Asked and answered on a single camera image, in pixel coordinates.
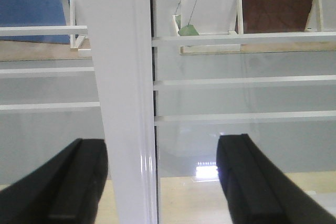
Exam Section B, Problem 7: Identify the green bag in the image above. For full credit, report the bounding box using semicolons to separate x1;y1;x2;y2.
178;24;199;36

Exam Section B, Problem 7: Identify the white wooden base frame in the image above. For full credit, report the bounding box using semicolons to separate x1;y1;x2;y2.
61;0;91;58

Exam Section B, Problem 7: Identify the white framed sliding glass door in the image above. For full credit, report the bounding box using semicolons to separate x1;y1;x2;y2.
1;0;158;223

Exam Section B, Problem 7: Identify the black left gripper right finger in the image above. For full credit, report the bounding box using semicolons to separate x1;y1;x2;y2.
216;134;335;223

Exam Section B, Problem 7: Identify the blue wall panel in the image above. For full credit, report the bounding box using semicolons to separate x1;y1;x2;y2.
0;0;71;44

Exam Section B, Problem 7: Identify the brown wooden panel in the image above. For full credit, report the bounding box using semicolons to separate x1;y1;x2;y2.
242;0;313;34

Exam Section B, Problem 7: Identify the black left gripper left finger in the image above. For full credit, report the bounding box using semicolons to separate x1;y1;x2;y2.
1;138;108;223

